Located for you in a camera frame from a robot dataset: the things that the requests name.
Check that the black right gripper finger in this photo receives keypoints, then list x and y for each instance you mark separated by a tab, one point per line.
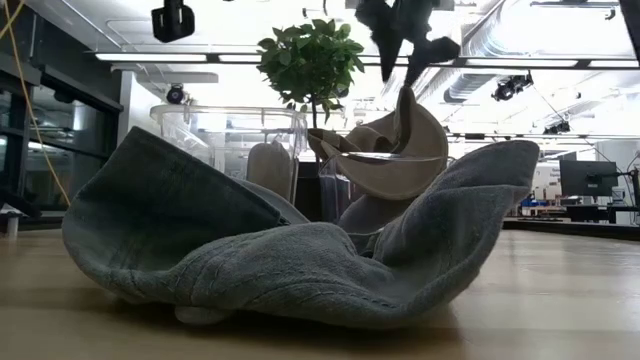
385	35
435	50

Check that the tan cap with mottled crown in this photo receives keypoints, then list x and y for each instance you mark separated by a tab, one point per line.
400	175

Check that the plain tan cap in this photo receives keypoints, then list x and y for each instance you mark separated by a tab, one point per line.
270	170

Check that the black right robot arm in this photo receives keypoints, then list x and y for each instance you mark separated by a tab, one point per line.
632	20

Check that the potted green plant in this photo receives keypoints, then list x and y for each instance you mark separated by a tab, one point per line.
310	60

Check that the black ceiling spotlight cluster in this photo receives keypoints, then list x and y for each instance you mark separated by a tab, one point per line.
510	87

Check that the tall clear plastic bin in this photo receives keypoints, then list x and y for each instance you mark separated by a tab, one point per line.
225	130

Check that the low clear plastic bin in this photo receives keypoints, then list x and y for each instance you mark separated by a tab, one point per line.
325	165

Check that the small black ceiling spotlight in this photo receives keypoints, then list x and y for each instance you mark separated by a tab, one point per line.
556	128

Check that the black computer monitor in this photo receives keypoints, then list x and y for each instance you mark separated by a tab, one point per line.
587	177

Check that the black background desk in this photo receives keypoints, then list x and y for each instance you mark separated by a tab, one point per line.
585	212

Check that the silver ventilation duct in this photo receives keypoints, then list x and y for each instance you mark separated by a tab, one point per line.
465	87

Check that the round black ceiling camera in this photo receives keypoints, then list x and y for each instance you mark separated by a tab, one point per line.
175	94

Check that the black background gantry frame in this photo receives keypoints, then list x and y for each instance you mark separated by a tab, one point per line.
472	136

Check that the small white bracket post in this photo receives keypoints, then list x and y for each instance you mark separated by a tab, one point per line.
11	222

